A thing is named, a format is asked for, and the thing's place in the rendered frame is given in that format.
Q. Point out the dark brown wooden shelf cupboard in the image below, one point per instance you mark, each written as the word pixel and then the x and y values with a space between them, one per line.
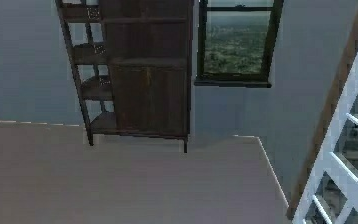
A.
pixel 147 93

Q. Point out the black framed window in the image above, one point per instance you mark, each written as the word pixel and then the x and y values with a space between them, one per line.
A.
pixel 235 50

